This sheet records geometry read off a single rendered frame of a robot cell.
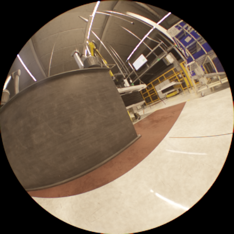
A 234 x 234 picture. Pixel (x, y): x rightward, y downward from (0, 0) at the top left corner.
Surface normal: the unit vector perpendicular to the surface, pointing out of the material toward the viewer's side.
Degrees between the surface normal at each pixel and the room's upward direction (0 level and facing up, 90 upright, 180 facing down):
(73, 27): 176
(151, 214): 0
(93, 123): 90
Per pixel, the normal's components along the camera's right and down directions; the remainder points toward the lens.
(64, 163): 0.50, -0.21
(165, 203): -0.40, -0.92
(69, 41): 0.43, 0.90
